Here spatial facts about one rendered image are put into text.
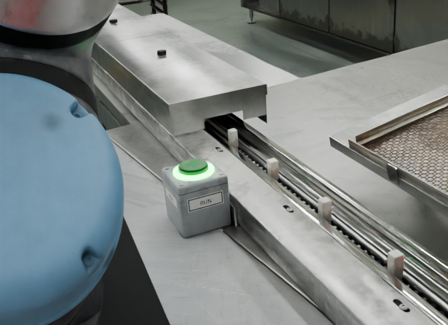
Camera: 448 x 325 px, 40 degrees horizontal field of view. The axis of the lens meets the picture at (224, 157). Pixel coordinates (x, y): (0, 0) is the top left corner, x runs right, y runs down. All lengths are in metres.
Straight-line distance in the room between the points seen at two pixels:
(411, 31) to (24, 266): 3.64
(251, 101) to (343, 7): 3.36
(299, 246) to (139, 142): 0.51
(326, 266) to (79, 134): 0.42
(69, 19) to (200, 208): 0.50
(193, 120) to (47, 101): 0.73
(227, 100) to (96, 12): 0.71
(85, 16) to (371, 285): 0.42
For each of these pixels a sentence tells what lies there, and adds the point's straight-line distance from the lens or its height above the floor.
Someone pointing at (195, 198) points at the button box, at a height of 0.88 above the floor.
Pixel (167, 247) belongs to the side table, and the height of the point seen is 0.82.
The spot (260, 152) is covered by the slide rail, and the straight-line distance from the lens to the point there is 0.97.
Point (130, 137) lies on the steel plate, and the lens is 1.16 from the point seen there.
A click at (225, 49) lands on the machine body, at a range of 1.72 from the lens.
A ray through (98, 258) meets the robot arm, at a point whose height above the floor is 1.08.
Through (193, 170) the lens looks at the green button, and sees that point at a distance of 0.80.
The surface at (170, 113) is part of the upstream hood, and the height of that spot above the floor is 0.90.
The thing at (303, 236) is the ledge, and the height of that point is 0.86.
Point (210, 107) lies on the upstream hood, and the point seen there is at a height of 0.90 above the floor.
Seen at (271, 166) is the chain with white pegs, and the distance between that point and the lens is 0.89.
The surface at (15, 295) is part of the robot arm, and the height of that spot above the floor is 1.08.
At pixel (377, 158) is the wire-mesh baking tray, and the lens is 0.84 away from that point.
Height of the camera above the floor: 1.25
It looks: 24 degrees down
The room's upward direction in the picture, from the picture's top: 5 degrees counter-clockwise
